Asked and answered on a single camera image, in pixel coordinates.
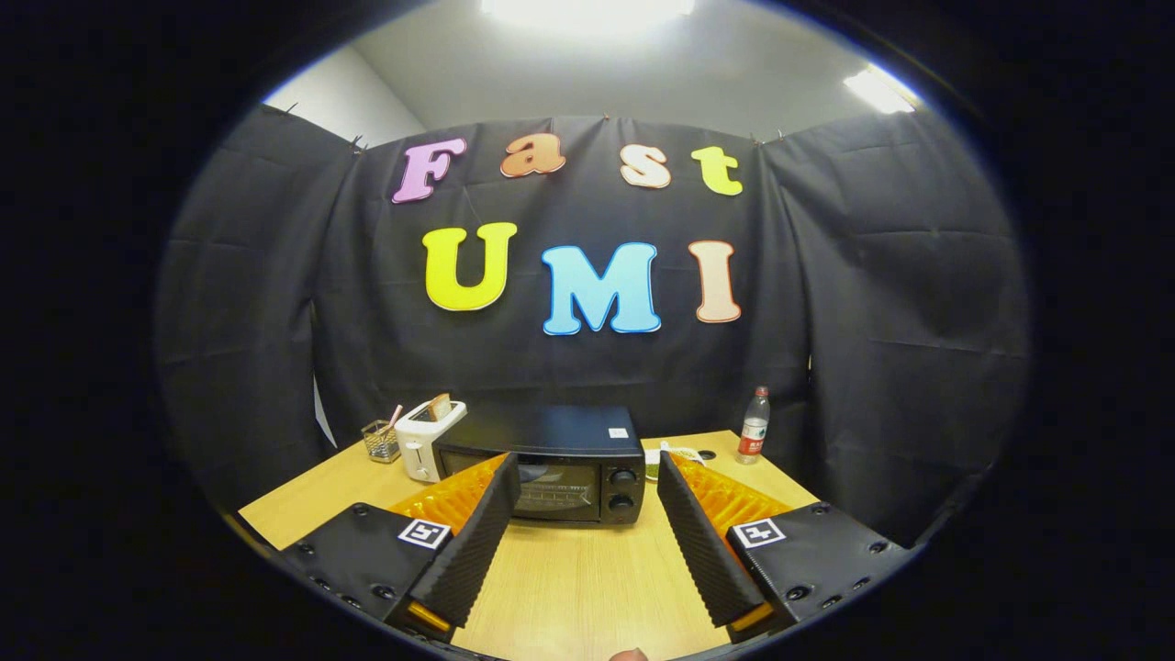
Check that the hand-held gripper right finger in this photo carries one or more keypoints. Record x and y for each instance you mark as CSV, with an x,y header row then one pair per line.
x,y
702,551

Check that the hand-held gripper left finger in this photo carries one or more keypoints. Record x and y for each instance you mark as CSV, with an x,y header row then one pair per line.
x,y
473,551

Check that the black toaster oven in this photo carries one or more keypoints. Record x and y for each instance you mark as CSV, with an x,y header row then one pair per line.
x,y
551,430

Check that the white pop-up toaster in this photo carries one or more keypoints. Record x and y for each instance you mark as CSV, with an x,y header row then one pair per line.
x,y
418,441

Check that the white divided bean dish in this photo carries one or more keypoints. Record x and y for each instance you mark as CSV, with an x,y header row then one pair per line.
x,y
652,470

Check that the clear water bottle red label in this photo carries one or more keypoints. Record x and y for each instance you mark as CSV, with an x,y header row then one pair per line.
x,y
753,436

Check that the brown bread slice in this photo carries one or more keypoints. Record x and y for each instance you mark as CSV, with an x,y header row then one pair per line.
x,y
441,407

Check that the pink straw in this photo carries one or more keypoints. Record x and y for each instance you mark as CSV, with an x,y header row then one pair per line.
x,y
396,418

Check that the small ceiling light panel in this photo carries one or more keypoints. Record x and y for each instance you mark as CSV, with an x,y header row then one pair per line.
x,y
877,90

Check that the large ceiling light panel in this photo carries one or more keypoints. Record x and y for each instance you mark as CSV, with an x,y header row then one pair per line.
x,y
587,9

